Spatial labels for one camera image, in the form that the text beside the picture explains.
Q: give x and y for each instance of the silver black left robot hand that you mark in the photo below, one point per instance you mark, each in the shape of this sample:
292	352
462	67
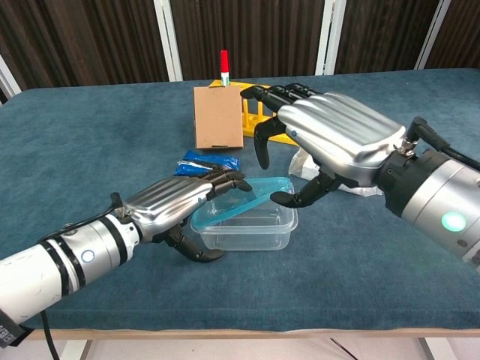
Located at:
168	198

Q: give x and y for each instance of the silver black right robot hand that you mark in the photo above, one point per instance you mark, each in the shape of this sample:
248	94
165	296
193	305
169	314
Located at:
345	127

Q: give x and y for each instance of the clear plastic container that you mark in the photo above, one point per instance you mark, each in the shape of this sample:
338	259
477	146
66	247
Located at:
255	236

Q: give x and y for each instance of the blue container lid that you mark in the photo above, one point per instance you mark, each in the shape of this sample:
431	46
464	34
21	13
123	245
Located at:
262	189

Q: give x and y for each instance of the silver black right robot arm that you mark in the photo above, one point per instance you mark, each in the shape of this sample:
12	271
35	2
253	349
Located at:
431	195

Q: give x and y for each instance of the brown cardboard box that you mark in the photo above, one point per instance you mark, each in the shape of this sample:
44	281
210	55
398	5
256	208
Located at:
219	116

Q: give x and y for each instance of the blue snack packet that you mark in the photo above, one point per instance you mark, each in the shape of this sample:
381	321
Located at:
195	165

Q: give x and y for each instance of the white tissue pack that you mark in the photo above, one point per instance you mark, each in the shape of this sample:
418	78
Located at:
300	165

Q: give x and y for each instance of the blue table cloth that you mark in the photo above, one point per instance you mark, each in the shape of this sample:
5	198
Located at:
112	123

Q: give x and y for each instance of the yellow plastic test tube rack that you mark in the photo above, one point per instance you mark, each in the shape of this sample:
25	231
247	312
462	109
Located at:
249	122

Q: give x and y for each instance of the red capped tube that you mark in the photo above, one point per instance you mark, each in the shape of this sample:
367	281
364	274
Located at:
224	62

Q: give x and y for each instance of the wooden edged table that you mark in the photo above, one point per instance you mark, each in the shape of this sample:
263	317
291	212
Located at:
262	333

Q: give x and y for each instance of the white metal frame post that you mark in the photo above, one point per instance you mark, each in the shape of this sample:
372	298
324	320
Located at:
168	37
330	37
435	33
8	78

